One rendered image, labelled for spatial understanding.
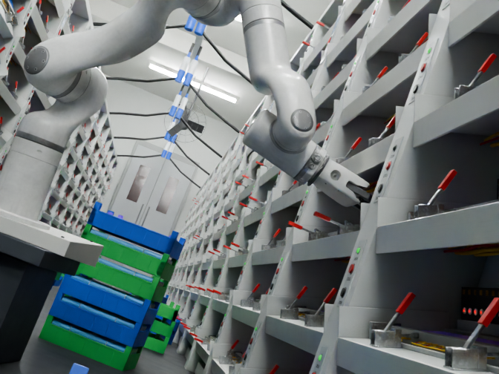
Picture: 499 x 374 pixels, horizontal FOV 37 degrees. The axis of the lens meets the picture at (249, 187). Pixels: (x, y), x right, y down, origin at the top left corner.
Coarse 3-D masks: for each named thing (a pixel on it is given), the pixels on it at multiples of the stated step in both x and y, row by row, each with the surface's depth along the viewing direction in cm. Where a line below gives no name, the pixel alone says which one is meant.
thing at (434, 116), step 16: (496, 80) 99; (416, 96) 129; (432, 96) 129; (448, 96) 130; (464, 96) 108; (480, 96) 103; (496, 96) 98; (416, 112) 128; (432, 112) 120; (448, 112) 114; (464, 112) 108; (480, 112) 103; (496, 112) 113; (416, 128) 127; (432, 128) 120; (448, 128) 113; (464, 128) 126; (480, 128) 125; (496, 128) 124; (416, 144) 126; (480, 144) 126; (496, 144) 124
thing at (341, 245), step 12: (360, 216) 135; (312, 228) 195; (324, 228) 196; (336, 228) 196; (360, 228) 135; (300, 240) 194; (312, 240) 172; (324, 240) 160; (336, 240) 150; (348, 240) 142; (300, 252) 184; (312, 252) 171; (324, 252) 159; (336, 252) 150; (348, 252) 141
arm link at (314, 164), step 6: (318, 150) 149; (324, 150) 151; (312, 156) 148; (318, 156) 148; (324, 156) 149; (312, 162) 148; (318, 162) 148; (306, 168) 148; (312, 168) 148; (318, 168) 149; (300, 174) 149; (306, 174) 148; (312, 174) 148; (300, 180) 150; (306, 180) 149
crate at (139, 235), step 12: (96, 204) 250; (96, 216) 250; (108, 216) 249; (96, 228) 259; (108, 228) 249; (120, 228) 248; (132, 228) 248; (144, 228) 248; (132, 240) 248; (144, 240) 247; (156, 240) 247; (168, 240) 247; (180, 240) 265; (168, 252) 246; (180, 252) 266
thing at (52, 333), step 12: (48, 324) 243; (48, 336) 243; (60, 336) 243; (72, 336) 242; (72, 348) 242; (84, 348) 241; (96, 348) 241; (108, 348) 241; (132, 348) 242; (96, 360) 241; (108, 360) 240; (120, 360) 240; (132, 360) 249
